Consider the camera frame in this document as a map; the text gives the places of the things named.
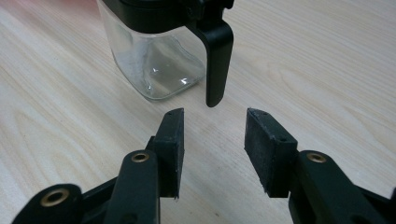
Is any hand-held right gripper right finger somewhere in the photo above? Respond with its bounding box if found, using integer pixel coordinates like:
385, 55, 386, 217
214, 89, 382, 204
244, 107, 382, 224

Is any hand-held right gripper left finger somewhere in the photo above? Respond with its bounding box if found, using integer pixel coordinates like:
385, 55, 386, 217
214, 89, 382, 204
104, 107, 185, 224

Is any small white box device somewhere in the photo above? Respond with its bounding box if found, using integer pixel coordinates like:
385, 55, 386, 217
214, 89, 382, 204
96, 0, 235, 108

